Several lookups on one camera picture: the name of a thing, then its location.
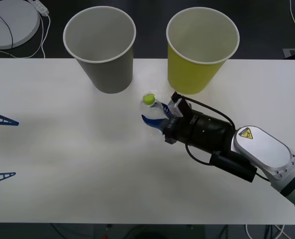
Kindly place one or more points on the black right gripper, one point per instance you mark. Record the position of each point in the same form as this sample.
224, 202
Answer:
178, 130

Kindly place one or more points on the yellow-green plastic waste bin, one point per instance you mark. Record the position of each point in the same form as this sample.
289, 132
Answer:
190, 77

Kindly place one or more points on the clear bottle with green cap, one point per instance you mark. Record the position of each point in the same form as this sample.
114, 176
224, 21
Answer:
151, 111

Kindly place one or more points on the grey printed floor marker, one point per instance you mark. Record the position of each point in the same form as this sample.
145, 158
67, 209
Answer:
293, 53

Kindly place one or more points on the white power strip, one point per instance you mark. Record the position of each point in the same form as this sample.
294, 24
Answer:
41, 7

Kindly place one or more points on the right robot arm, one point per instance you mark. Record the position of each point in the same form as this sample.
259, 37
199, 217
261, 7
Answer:
259, 147

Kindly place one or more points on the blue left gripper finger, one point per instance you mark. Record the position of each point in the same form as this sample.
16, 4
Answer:
13, 122
11, 174

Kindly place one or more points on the white round floor base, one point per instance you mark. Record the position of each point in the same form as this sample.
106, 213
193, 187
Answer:
20, 22

